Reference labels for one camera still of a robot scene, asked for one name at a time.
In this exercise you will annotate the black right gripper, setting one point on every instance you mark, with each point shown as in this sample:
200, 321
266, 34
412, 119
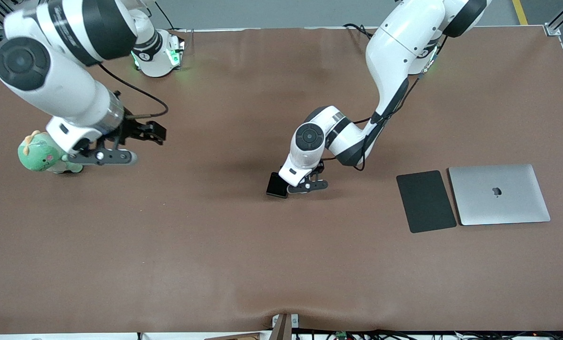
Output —
131, 129

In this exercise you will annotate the silver closed laptop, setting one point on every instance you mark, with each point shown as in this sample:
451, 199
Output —
499, 194

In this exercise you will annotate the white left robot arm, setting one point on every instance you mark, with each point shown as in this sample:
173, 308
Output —
395, 52

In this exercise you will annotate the black mouse pad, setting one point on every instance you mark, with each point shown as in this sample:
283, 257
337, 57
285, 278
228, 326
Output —
426, 201

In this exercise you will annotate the black flip phone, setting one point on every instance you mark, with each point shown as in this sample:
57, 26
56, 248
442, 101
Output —
275, 185

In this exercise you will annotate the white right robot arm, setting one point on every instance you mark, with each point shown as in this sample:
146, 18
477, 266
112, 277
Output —
64, 61

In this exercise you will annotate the green dinosaur plush toy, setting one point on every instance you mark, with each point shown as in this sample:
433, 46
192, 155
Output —
38, 153

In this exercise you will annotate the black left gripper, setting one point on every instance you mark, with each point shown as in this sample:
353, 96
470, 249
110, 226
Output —
319, 169

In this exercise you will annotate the metal table edge bracket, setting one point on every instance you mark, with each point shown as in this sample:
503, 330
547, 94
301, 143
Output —
284, 326

